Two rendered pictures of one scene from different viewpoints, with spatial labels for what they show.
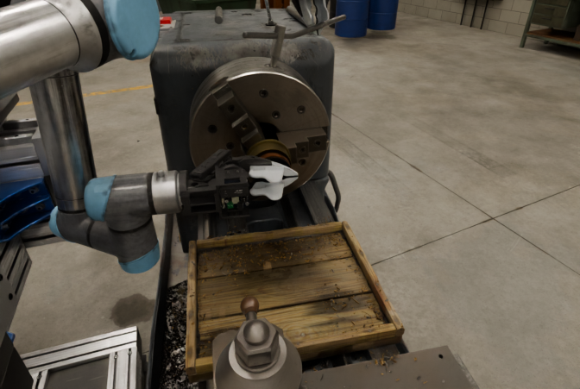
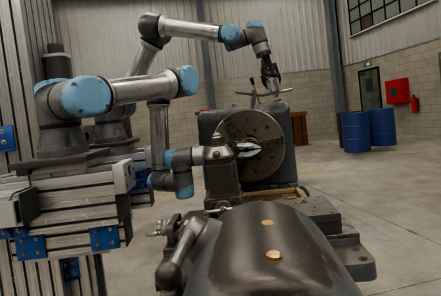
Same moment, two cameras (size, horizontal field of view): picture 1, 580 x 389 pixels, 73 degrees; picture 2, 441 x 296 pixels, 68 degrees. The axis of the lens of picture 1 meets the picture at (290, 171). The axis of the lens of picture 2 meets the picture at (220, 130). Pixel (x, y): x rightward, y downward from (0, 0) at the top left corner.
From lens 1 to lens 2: 0.67 m
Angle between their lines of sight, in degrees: 32
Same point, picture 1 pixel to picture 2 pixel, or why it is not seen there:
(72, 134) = (163, 133)
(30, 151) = (142, 154)
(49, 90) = (157, 115)
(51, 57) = (162, 87)
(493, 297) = not seen: outside the picture
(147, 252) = (188, 186)
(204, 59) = (222, 114)
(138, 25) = (191, 81)
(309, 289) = not seen: hidden behind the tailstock
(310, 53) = (275, 107)
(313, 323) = not seen: hidden behind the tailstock
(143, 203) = (188, 157)
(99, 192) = (170, 152)
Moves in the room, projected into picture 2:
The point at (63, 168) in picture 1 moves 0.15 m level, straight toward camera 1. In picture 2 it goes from (157, 148) to (162, 151)
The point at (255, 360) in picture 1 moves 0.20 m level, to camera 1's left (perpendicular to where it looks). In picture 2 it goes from (214, 141) to (145, 148)
